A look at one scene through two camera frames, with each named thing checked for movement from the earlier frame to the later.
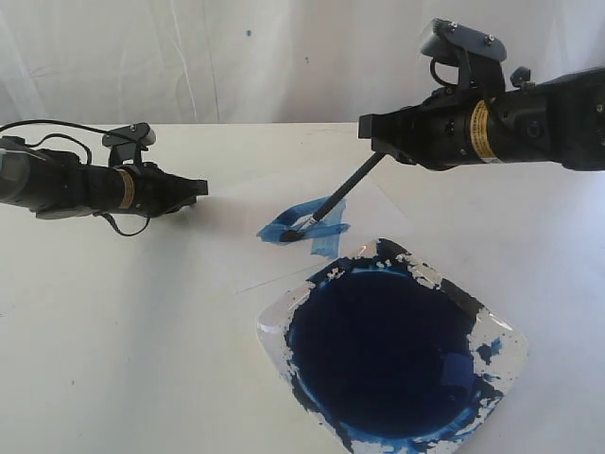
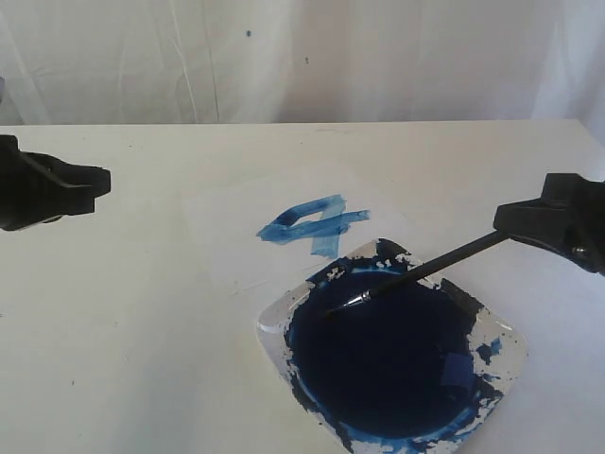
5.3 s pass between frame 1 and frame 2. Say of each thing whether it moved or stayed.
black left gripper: moved
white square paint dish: stayed
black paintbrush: moved
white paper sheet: stayed
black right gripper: moved
